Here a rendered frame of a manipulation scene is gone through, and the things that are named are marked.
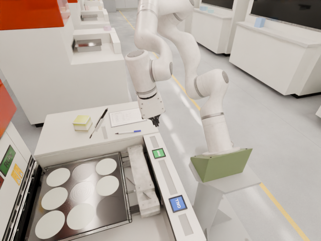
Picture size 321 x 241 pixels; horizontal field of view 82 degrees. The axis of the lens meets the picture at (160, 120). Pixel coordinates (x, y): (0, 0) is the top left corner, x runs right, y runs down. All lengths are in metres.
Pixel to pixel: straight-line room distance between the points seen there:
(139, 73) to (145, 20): 0.24
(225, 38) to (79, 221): 4.93
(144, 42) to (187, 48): 0.30
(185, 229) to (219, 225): 1.10
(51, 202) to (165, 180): 0.48
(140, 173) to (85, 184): 0.25
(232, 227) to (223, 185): 0.86
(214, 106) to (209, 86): 0.10
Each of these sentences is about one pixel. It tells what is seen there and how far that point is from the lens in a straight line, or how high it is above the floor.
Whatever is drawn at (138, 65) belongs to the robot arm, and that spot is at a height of 1.40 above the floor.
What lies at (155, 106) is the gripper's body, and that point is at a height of 1.22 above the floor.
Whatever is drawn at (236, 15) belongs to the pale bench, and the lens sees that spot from 5.16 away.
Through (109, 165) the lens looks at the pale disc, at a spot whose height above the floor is 0.90.
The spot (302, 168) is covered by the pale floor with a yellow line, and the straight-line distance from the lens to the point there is 2.57.
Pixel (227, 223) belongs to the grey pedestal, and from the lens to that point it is 1.85.
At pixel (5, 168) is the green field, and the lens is 0.88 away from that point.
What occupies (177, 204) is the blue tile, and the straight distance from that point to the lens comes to 0.76.
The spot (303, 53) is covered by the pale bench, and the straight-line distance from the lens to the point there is 3.50.
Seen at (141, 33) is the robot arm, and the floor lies 1.47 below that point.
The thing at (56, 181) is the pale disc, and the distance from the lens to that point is 1.00.
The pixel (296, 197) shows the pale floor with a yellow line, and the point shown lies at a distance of 2.27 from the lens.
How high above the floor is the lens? 1.63
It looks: 38 degrees down
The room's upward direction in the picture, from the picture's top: straight up
